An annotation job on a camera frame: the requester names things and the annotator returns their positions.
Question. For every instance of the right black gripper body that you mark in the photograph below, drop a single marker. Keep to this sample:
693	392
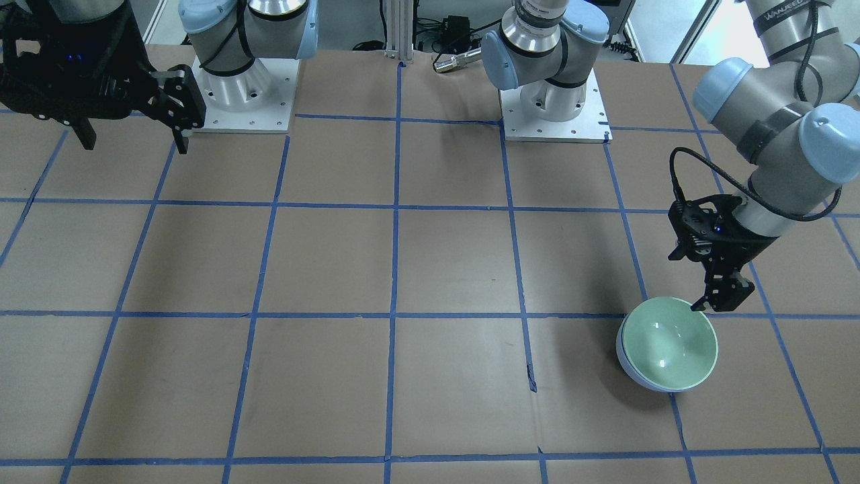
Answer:
133	75

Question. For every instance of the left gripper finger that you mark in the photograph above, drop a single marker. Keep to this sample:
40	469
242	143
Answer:
681	251
725	289

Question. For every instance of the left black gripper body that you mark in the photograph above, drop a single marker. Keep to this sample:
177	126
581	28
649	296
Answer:
741	247

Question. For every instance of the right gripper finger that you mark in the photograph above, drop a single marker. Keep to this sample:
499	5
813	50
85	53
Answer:
85	132
174	98

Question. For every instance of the green bowl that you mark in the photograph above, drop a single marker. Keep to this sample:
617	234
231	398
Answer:
671	345

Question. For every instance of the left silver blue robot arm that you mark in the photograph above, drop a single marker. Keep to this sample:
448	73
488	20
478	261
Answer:
789	120

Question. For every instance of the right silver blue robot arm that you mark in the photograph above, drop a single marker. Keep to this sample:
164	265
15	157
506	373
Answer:
228	36

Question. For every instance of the blue bowl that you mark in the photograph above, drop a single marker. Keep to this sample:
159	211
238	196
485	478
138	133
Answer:
626	363

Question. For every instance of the silver metal cylinder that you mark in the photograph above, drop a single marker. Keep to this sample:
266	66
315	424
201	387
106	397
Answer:
457	61

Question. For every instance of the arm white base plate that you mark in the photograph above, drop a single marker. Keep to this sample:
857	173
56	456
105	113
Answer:
591	114
258	101

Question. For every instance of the aluminium frame post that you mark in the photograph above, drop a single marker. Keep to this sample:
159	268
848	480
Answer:
399	29

